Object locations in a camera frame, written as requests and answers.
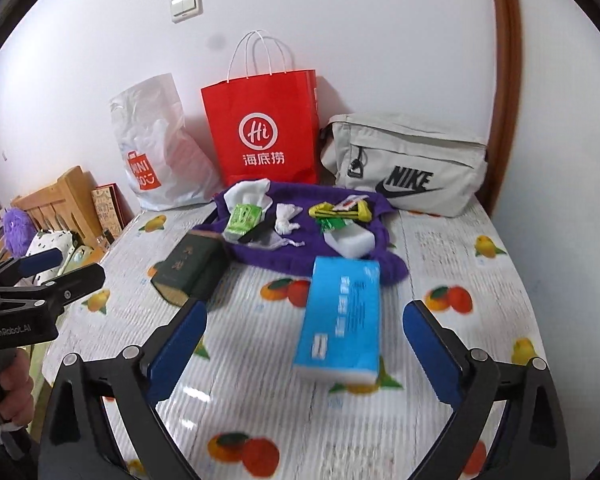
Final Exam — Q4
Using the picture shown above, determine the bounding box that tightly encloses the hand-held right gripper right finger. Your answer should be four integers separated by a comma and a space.
402, 300, 572, 480

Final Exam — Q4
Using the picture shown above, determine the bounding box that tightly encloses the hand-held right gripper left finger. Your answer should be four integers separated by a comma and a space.
37, 300, 208, 480

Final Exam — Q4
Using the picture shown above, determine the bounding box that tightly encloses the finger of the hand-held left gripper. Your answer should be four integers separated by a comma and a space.
0, 262, 106, 318
0, 247, 63, 287

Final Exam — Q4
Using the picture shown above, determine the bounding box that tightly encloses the blue tissue pack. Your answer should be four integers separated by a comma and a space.
292, 256, 383, 383

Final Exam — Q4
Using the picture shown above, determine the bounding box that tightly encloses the light green tissue packet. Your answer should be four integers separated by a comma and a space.
223, 203, 262, 241

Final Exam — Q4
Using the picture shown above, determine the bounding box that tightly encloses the white tissue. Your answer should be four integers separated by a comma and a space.
274, 202, 306, 249
223, 178, 273, 221

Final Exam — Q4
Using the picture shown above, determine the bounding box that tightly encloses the yellow pouch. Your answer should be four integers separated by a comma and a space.
309, 201, 373, 223

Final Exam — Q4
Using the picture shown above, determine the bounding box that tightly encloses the person's left hand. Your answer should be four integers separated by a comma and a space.
0, 347, 35, 428

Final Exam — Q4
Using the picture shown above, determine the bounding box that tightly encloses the white patterned pillow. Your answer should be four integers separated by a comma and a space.
25, 230, 78, 273

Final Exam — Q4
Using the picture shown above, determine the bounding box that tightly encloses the pale green cloth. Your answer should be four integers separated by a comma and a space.
57, 245, 103, 276

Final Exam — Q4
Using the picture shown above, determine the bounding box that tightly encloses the purple plush toy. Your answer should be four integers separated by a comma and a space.
2, 208, 33, 258

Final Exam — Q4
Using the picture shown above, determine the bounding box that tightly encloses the wooden headboard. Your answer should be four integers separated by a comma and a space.
12, 166, 106, 261

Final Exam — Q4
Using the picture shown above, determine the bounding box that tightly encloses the brown patterned box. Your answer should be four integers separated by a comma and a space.
91, 183, 131, 241

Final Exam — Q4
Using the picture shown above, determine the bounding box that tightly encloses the dark green box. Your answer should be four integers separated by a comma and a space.
151, 234, 231, 308

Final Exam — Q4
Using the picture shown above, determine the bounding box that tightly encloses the fruit print tablecloth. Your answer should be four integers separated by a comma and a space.
45, 200, 538, 480

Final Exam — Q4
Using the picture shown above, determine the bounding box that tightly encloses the purple towel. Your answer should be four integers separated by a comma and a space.
212, 180, 411, 286

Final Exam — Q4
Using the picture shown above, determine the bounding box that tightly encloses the white plastic shopping bag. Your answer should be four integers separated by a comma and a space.
109, 73, 223, 212

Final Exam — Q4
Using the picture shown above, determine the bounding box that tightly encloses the grey waist bag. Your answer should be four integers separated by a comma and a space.
320, 112, 488, 218

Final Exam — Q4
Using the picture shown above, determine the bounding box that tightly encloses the red paper shopping bag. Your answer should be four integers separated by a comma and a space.
201, 31, 321, 187

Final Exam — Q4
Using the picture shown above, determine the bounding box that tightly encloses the white wall light switch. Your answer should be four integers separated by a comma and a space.
170, 0, 202, 23

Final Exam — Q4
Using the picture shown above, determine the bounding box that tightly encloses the brown wooden door frame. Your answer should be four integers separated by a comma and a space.
485, 0, 523, 213

